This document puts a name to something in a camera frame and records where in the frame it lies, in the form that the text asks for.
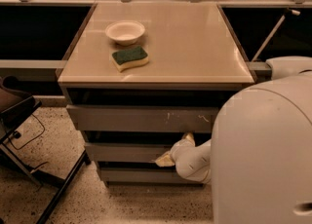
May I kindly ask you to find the white bowl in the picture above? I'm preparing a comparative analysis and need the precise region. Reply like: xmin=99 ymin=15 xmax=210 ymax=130
xmin=105 ymin=20 xmax=145 ymax=46

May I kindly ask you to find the black floor cable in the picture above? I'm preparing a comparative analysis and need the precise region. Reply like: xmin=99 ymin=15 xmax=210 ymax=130
xmin=7 ymin=113 xmax=47 ymax=151

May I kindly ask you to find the white chair armrest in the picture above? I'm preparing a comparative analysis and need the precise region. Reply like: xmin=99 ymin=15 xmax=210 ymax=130
xmin=265 ymin=56 xmax=312 ymax=80

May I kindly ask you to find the grey drawer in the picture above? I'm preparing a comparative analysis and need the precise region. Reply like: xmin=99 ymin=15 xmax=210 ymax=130
xmin=67 ymin=105 xmax=218 ymax=133
xmin=85 ymin=142 xmax=172 ymax=163
xmin=97 ymin=168 xmax=194 ymax=184

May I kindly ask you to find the black chair left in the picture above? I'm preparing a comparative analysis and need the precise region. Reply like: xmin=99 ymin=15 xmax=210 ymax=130
xmin=0 ymin=75 xmax=92 ymax=224

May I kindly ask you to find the grey drawer cabinet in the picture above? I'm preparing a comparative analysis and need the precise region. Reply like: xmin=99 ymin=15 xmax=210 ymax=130
xmin=58 ymin=1 xmax=254 ymax=174

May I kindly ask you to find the green yellow sponge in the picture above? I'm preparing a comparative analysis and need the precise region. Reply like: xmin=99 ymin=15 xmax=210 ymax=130
xmin=112 ymin=46 xmax=149 ymax=72

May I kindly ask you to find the grey bottom drawer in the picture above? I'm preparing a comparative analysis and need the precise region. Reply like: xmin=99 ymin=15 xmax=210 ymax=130
xmin=97 ymin=168 xmax=194 ymax=184

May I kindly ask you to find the grey top drawer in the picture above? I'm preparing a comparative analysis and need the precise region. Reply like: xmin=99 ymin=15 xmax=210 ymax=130
xmin=67 ymin=105 xmax=218 ymax=133

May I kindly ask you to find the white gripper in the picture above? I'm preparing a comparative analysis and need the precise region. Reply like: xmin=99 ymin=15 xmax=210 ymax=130
xmin=155 ymin=132 xmax=195 ymax=168

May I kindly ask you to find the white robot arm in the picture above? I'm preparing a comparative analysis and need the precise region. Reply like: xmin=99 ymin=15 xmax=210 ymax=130
xmin=156 ymin=71 xmax=312 ymax=224

